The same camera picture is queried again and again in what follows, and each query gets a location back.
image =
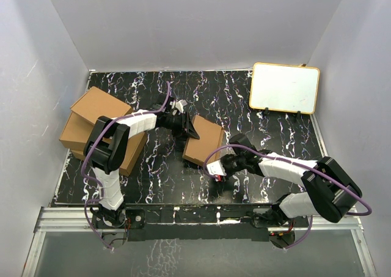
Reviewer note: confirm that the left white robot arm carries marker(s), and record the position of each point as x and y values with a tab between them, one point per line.
106	147

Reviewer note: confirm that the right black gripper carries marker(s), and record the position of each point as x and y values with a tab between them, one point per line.
223	159

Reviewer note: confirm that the brown cardboard box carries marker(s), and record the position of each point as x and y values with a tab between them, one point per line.
211	135

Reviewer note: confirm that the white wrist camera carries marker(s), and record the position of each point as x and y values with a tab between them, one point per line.
178	107
216	171

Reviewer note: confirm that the bottom folded cardboard box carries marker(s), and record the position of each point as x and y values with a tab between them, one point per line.
133	150

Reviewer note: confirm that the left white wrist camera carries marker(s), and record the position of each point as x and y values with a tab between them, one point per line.
178	107

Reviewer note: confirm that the top small folded cardboard box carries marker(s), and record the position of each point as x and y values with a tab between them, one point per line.
96	103

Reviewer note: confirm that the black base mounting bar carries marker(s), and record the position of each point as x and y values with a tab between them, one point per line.
139	223

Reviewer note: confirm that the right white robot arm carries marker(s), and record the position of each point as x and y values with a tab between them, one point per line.
329	190

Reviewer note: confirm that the aluminium frame rail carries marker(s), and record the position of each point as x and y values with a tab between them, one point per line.
64	245

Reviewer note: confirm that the middle folded cardboard box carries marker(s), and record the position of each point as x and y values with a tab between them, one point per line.
75	133

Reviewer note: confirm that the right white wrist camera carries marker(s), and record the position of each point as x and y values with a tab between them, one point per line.
216	171

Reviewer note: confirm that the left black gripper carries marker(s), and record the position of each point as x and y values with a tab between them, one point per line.
184	127

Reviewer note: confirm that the white board yellow frame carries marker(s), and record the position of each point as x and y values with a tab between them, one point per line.
284	88

